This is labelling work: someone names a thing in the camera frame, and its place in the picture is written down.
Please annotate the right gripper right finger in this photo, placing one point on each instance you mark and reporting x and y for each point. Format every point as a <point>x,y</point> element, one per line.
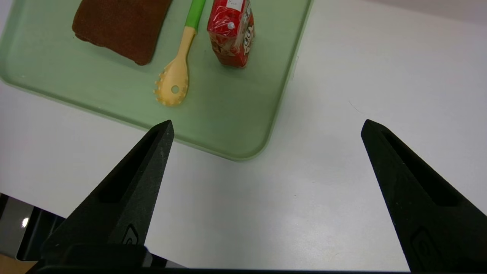
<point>430,205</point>

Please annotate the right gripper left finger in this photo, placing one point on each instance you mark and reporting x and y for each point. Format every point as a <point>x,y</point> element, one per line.
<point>125,198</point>

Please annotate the brown towel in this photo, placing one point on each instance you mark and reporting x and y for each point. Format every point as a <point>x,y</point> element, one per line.
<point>121,26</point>

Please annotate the red drink carton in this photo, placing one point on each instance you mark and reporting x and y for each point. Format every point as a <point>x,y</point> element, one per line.
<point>228,42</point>

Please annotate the light green plastic tray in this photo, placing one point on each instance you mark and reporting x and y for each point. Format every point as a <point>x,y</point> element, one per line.
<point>228,114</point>

